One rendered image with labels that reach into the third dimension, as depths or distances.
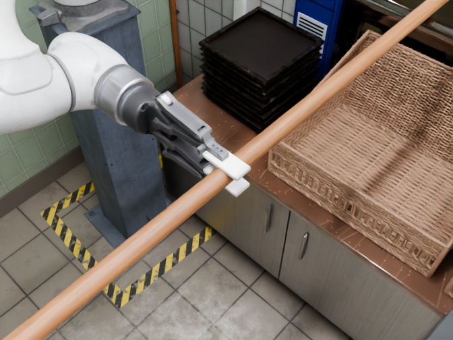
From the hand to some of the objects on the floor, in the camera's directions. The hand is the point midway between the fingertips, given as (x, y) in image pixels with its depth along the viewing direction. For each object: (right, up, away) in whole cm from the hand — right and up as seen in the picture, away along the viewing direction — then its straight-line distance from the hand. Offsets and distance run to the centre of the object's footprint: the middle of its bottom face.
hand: (226, 169), depth 73 cm
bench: (+81, -63, +102) cm, 145 cm away
